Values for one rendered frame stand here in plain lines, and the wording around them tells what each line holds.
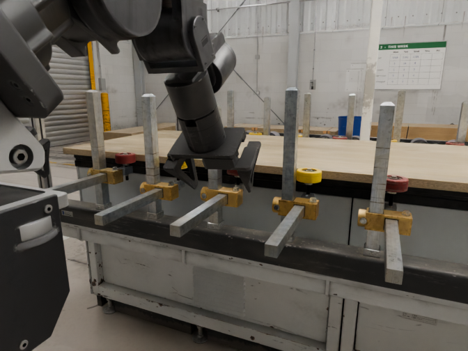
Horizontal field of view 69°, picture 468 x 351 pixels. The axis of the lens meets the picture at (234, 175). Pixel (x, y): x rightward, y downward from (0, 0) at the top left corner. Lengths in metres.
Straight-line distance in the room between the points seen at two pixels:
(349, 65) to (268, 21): 2.15
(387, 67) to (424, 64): 0.68
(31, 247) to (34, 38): 0.23
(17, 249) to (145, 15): 0.26
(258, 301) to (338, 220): 0.53
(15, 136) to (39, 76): 0.05
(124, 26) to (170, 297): 1.57
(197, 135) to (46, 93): 0.27
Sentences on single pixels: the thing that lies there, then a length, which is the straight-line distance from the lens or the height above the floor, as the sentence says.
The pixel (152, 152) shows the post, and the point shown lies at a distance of 1.22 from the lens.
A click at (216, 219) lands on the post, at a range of 1.15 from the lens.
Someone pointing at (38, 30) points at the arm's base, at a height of 1.19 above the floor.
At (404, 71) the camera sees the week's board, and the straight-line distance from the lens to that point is 8.12.
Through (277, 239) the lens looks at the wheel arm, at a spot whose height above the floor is 0.83.
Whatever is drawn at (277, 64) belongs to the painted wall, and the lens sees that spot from 8.47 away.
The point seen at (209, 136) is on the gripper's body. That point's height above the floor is 1.10.
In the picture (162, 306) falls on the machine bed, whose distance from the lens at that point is 1.78.
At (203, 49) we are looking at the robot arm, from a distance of 0.41.
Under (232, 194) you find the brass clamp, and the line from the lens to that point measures 1.09.
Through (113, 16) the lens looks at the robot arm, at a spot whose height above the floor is 1.21.
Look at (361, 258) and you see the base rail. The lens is 1.05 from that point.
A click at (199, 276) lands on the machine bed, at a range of 1.61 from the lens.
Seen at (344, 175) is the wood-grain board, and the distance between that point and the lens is 1.16.
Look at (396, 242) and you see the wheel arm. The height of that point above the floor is 0.82.
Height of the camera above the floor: 1.16
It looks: 14 degrees down
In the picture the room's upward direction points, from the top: straight up
